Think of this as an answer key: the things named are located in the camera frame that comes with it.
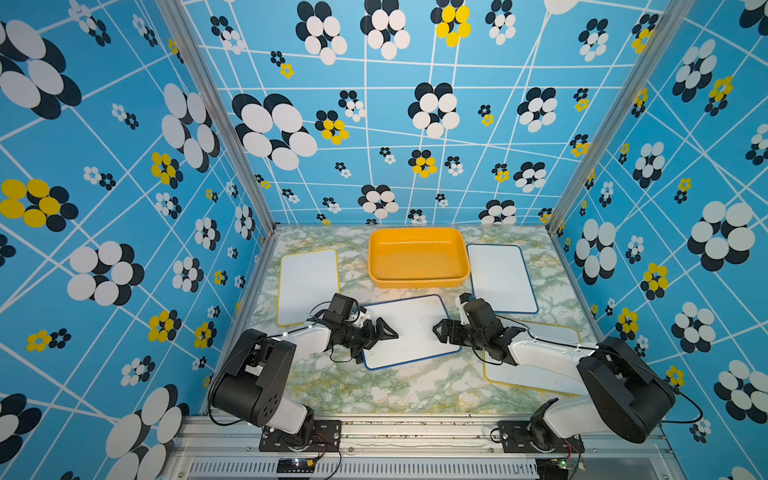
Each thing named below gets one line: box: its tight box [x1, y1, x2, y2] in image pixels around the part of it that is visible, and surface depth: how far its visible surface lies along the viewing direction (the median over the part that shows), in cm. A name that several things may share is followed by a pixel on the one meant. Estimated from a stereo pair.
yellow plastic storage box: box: [368, 227, 471, 289], surface depth 112 cm
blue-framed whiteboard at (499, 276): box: [466, 243, 539, 314], surface depth 107 cm
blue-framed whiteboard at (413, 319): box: [362, 294, 461, 371], surface depth 90 cm
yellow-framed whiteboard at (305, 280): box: [276, 249, 340, 327], surface depth 107 cm
